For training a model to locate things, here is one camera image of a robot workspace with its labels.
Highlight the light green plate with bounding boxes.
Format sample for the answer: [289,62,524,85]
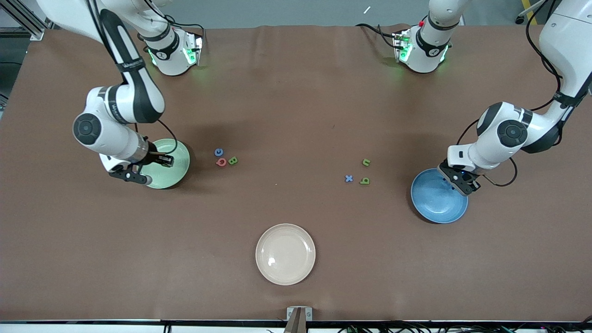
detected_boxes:
[139,138,191,190]

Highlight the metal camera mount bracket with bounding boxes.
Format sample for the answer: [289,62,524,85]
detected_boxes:
[284,307,313,333]

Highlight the black arm base cable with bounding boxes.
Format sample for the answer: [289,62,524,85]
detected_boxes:
[139,0,206,51]
[355,23,403,49]

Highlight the beige plate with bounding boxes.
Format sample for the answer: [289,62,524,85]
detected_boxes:
[255,223,316,286]

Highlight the blue plate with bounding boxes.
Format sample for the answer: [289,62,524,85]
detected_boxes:
[411,168,469,224]

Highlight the brown table cover sheet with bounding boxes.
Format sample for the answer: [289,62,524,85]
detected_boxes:
[0,24,592,322]

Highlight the aluminium frame profile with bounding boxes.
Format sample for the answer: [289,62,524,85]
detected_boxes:
[0,0,47,41]

